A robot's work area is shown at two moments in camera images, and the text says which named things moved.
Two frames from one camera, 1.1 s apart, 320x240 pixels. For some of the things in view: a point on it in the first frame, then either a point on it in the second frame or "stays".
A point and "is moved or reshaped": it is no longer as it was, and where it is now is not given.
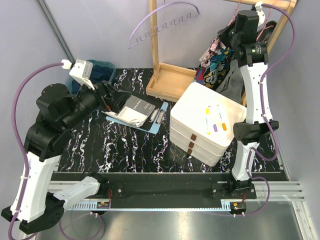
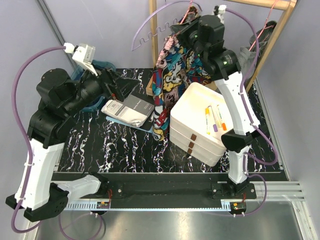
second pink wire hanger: x=268 y=26 stays
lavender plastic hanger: x=164 y=7 → x=161 y=30
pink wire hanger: x=235 y=14 → x=188 y=12
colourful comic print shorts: x=214 y=64 is moved or reshaped
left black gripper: x=116 y=99 → x=121 y=86
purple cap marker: x=215 y=128 stays
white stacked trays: x=202 y=122 stays
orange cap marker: x=223 y=123 stays
